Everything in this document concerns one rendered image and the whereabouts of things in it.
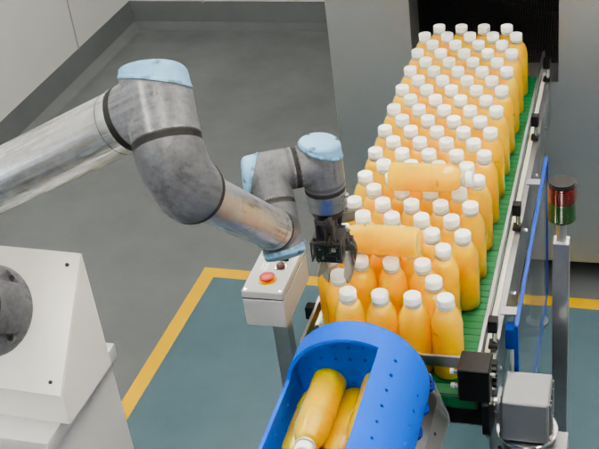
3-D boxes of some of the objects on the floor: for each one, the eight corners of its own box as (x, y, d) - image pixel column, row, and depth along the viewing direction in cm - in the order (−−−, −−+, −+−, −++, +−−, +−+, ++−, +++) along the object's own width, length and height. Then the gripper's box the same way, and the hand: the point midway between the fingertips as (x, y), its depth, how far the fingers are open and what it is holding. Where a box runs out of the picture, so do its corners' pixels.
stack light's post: (550, 564, 317) (552, 244, 258) (551, 553, 321) (553, 234, 262) (564, 566, 316) (570, 245, 257) (565, 555, 319) (570, 235, 261)
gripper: (296, 218, 243) (307, 297, 254) (348, 221, 239) (356, 300, 251) (307, 197, 250) (316, 274, 261) (356, 200, 246) (365, 278, 258)
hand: (338, 275), depth 257 cm, fingers closed on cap, 4 cm apart
